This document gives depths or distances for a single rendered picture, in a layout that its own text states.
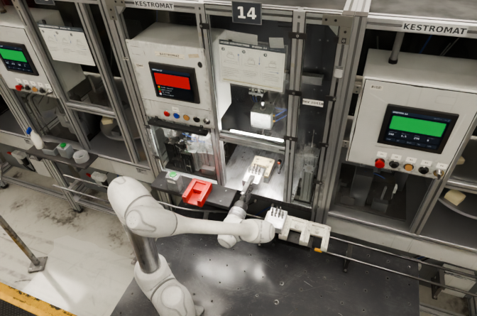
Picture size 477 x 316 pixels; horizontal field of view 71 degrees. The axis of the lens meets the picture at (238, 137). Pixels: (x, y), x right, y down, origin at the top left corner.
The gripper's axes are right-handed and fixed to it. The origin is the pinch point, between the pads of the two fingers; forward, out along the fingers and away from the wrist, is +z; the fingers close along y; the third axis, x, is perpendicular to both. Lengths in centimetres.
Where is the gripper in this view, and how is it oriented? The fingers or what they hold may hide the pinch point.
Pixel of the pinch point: (250, 182)
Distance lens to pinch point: 195.2
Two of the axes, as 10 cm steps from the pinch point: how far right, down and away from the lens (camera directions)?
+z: 3.5, -6.4, 6.8
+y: -0.6, -7.4, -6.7
